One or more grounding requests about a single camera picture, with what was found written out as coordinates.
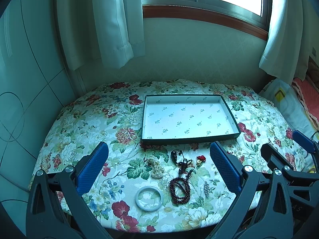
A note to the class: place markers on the white jade bangle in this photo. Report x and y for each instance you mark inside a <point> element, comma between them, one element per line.
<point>149,199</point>

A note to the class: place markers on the silver rhinestone leaf brooch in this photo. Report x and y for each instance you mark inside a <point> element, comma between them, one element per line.
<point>206,189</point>

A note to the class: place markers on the white yellow pillow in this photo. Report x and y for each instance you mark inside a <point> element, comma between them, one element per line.
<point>285,99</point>

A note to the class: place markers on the window with wooden sill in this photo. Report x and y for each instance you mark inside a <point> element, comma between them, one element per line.
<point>248,16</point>

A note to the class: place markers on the floral bedspread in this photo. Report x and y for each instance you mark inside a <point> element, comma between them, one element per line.
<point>112,113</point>

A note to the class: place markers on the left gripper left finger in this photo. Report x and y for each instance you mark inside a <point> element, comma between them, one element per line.
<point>45,217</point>

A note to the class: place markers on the green white jewelry tray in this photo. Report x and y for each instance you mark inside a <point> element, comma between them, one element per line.
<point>171,119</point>

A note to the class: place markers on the white curtain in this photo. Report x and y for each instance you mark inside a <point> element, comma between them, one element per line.
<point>109,30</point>
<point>287,50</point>

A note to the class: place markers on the left white curtain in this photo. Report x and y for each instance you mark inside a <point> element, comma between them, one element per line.
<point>109,30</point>

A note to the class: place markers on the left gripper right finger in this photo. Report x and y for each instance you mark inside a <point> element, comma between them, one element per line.
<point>262,206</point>

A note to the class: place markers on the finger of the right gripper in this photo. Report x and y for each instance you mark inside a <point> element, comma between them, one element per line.
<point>309,145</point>
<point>275,160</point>

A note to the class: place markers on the right white curtain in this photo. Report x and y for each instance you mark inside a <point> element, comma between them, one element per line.
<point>287,50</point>

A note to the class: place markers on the red knot gold charm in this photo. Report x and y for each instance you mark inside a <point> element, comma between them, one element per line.
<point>200,160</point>

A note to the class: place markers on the red blanket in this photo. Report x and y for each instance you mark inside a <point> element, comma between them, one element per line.
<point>308,97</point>

